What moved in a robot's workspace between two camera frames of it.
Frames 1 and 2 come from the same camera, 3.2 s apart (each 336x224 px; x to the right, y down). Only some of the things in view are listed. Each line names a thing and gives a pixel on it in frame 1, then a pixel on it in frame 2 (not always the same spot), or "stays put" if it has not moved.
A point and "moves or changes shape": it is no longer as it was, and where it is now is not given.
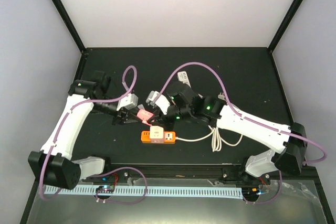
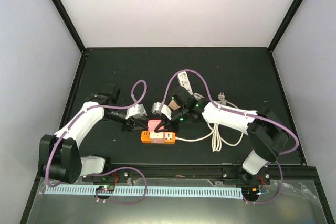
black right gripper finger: x=157 y=120 -> x=161 y=123
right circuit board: x=250 y=191 stays put
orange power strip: x=169 y=137 stays put
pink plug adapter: x=144 y=115 moves or changes shape
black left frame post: x=62 y=10 stays put
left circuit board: x=107 y=189 stays put
